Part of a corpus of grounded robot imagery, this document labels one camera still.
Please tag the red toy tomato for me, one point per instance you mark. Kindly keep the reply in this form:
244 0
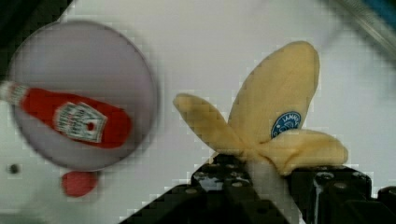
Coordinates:
78 184

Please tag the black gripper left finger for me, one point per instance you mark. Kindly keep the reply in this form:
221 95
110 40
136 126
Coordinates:
220 192

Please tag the yellow plush peeled banana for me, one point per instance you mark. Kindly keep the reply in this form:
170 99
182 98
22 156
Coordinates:
264 128

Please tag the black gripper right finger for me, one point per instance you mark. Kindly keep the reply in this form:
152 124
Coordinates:
340 195

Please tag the red plush ketchup bottle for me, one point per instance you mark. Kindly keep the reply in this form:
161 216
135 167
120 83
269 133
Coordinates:
78 118

